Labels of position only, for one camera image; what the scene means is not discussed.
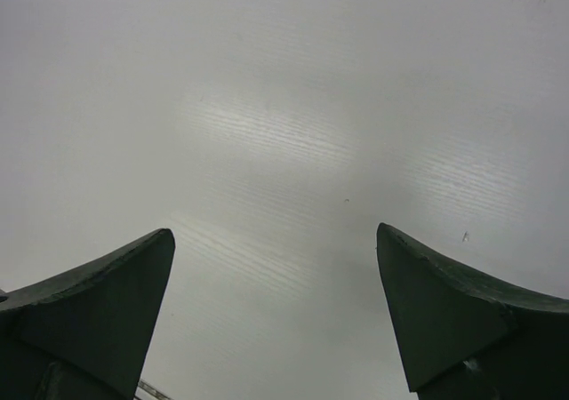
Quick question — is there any aluminium rail frame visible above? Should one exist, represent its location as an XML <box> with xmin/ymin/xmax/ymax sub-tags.
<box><xmin>133</xmin><ymin>379</ymin><xmax>172</xmax><ymax>400</ymax></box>

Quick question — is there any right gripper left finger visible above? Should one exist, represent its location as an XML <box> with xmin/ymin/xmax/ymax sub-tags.
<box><xmin>1</xmin><ymin>228</ymin><xmax>175</xmax><ymax>399</ymax></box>

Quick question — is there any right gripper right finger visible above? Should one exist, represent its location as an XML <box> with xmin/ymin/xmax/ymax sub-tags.
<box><xmin>376</xmin><ymin>223</ymin><xmax>568</xmax><ymax>399</ymax></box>

